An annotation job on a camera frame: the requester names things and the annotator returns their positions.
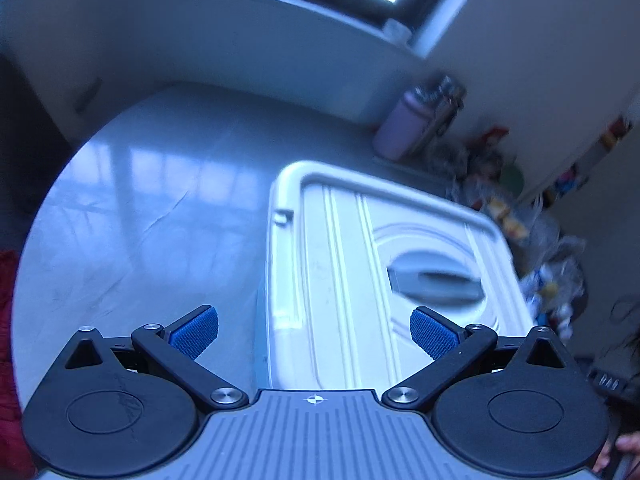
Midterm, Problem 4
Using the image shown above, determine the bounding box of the teal plastic storage bin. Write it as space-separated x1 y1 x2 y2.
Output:
252 280 273 391

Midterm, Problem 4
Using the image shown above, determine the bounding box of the white container on sill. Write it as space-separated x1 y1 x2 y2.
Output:
382 17 413 47

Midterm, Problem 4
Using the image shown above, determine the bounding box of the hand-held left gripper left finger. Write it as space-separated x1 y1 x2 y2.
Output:
65 305 249 408

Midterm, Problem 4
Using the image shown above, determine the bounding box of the white plastic bin lid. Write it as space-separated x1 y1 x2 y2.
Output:
264 160 536 392

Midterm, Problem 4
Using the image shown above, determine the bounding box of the purple bottle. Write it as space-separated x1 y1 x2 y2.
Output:
372 86 436 160

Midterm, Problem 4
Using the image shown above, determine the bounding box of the red cloth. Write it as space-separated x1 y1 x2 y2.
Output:
0 249 25 466

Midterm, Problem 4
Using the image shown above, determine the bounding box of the grey round desktop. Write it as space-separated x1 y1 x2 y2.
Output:
14 82 451 391

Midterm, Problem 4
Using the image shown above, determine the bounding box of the metal thermos flask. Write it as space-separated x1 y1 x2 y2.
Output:
417 74 468 153

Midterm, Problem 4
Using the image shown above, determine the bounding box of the person's right hand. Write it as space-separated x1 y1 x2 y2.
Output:
592 432 640 473

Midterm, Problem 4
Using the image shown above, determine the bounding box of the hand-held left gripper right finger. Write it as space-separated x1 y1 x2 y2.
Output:
382 306 582 408

